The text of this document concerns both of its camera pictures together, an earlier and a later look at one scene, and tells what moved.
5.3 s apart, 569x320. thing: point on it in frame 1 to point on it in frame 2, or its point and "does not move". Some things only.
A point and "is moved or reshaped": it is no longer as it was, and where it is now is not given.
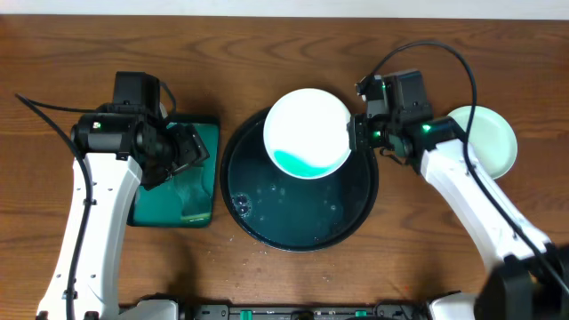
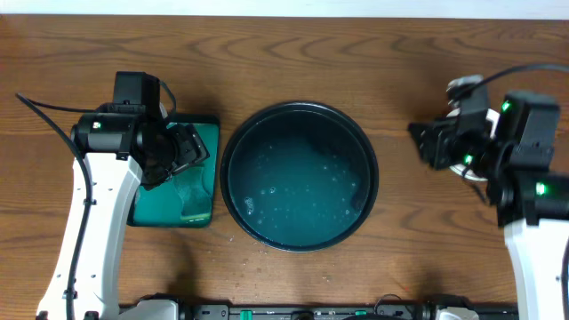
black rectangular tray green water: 186,198 does not move
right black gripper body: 356,133 to 435,145
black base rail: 303,311 does not move
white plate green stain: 306,133 is moved or reshaped
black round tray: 291,213 does not move
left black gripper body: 188,148 does not move
